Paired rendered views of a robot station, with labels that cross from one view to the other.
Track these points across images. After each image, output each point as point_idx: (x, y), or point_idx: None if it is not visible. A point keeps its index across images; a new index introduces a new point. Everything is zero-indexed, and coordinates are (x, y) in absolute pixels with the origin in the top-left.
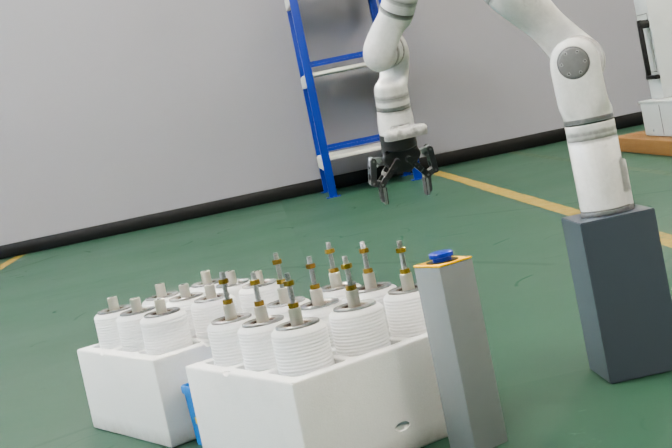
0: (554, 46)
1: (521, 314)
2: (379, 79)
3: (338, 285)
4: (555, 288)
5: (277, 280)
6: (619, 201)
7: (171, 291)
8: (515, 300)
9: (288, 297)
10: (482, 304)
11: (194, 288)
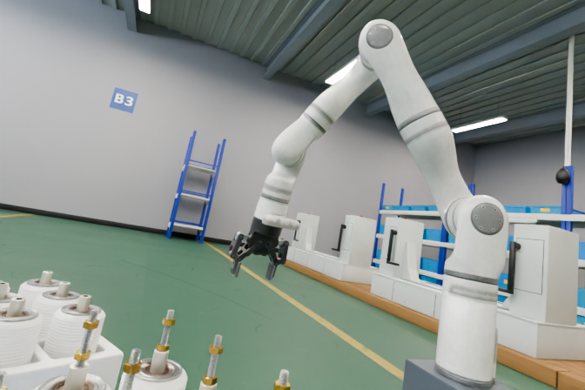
0: (448, 199)
1: (269, 369)
2: (272, 171)
3: (159, 370)
4: (282, 346)
5: (77, 353)
6: (491, 374)
7: (1, 280)
8: (259, 348)
9: (80, 384)
10: (238, 343)
11: (26, 285)
